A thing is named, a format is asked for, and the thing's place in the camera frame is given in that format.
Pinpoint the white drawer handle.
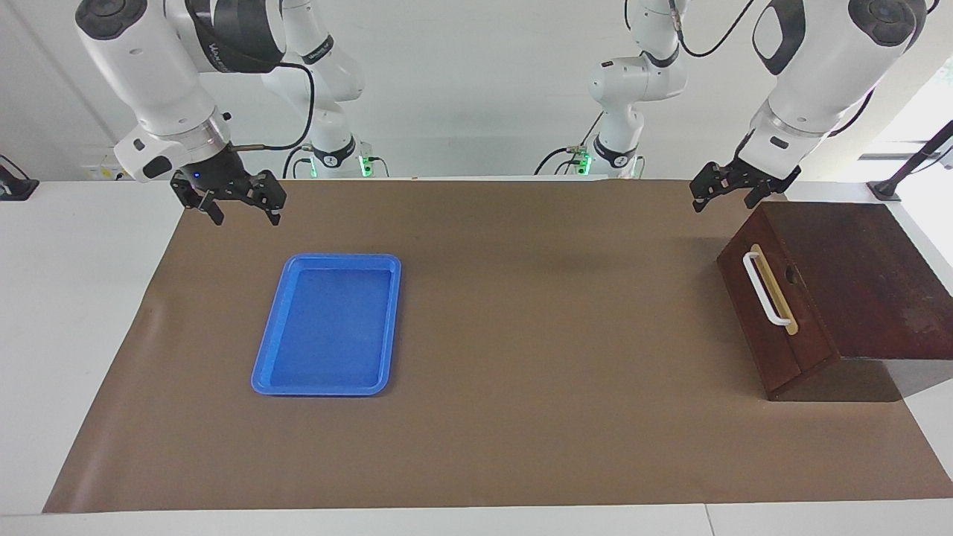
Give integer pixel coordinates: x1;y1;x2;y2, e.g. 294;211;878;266
742;244;799;336

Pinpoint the dark wooden drawer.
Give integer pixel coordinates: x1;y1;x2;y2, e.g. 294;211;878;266
717;205;841;394

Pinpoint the dark wooden drawer cabinet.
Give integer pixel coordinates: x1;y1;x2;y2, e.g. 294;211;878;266
717;201;953;403

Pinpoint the blue plastic tray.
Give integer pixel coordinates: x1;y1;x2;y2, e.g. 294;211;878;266
251;253;403;396

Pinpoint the black clamp stand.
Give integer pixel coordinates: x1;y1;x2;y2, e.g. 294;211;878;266
867;119;953;202

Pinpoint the brown table mat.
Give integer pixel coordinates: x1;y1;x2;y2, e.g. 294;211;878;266
42;177;953;514

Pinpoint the black right base cable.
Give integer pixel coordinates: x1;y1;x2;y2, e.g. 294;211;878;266
282;144;315;179

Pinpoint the black base cable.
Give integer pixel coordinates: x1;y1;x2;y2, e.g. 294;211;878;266
534;112;605;177
282;144;315;179

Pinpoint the white wall socket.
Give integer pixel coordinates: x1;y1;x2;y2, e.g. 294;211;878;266
80;145;126;182

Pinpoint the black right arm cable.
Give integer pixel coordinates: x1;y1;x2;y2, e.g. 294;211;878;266
227;62;316;152

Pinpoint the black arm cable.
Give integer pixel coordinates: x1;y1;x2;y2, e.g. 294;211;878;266
666;0;756;59
227;62;316;152

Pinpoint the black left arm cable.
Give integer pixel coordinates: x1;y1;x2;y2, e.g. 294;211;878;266
666;0;756;59

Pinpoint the black left base cable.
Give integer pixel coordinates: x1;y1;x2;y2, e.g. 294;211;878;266
534;112;605;177

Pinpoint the black table mount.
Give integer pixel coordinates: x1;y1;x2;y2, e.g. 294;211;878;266
0;154;39;202

